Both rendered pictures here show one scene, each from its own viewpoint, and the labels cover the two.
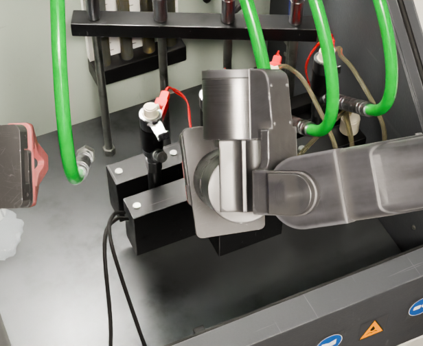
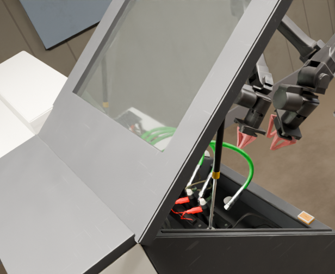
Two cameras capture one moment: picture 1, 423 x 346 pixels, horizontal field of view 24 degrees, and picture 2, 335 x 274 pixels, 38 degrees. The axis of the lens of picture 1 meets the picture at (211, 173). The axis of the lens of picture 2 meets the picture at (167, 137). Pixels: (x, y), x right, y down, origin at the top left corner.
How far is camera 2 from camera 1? 1.56 m
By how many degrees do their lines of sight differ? 63
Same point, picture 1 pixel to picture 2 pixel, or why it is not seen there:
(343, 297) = (239, 176)
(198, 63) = not seen: hidden behind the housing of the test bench
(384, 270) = (225, 172)
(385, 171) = (260, 63)
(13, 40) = not seen: outside the picture
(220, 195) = (268, 99)
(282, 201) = (270, 81)
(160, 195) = (219, 221)
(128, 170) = not seen: hidden behind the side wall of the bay
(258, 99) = (246, 87)
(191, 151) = (247, 126)
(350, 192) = (265, 71)
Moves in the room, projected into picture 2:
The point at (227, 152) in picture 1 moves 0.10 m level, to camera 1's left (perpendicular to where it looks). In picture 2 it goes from (258, 95) to (268, 110)
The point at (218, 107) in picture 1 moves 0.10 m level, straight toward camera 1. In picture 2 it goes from (249, 94) to (278, 82)
